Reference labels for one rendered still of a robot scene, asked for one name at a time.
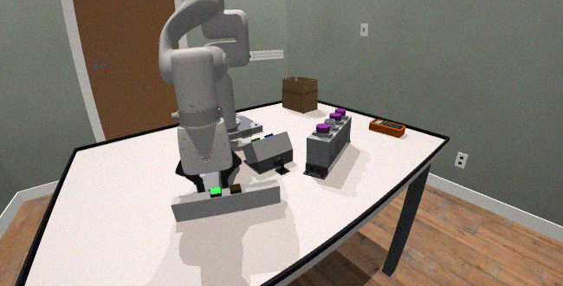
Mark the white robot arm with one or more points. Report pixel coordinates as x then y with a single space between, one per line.
193 71

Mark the small brown cardboard box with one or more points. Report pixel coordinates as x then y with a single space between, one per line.
301 95

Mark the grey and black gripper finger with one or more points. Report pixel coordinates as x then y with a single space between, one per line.
196 179
225 174

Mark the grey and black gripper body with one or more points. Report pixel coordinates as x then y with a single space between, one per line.
204 149

